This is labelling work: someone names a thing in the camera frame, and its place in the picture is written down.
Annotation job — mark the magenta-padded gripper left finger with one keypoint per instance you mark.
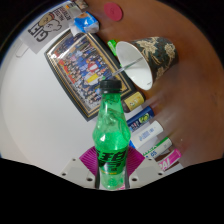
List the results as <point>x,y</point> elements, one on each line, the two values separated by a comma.
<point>75,171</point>

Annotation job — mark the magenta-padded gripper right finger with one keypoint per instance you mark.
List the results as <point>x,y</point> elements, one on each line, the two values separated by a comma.
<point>148,171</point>

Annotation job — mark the green plastic drink bottle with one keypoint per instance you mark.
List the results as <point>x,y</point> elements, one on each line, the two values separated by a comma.
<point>111,143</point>

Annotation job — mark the pink long box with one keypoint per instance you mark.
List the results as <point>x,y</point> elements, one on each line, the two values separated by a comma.
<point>169,160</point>

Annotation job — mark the green and white long box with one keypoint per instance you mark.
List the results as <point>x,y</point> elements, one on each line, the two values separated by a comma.
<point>158,148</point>

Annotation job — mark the white tube with blue cap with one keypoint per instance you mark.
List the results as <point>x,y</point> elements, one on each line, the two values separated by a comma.
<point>146,134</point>

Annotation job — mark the dark blue pump bottle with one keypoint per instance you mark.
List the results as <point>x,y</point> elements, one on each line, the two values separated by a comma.
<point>141,119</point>

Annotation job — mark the amber pump bottle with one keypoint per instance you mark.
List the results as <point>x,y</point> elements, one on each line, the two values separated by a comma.
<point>134,101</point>

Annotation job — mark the framed group photo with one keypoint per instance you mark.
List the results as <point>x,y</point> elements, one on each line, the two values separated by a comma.
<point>80,70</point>

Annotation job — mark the clear stirring rod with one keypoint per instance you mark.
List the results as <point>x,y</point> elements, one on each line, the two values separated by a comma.
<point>130,66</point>

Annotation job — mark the dark floral paper cup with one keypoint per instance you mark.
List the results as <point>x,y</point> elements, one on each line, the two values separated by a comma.
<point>160,53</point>

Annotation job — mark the white paper gift bag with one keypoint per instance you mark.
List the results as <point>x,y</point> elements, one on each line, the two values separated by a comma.
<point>46,28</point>

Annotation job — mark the blue tissue pack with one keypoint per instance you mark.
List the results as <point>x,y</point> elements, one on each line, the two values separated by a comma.
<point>86,23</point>

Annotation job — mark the flat round red coaster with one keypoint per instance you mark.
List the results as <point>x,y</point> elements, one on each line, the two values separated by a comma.
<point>113,11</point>

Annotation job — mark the patterned snack packet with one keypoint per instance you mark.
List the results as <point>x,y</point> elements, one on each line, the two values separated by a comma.
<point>81,4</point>

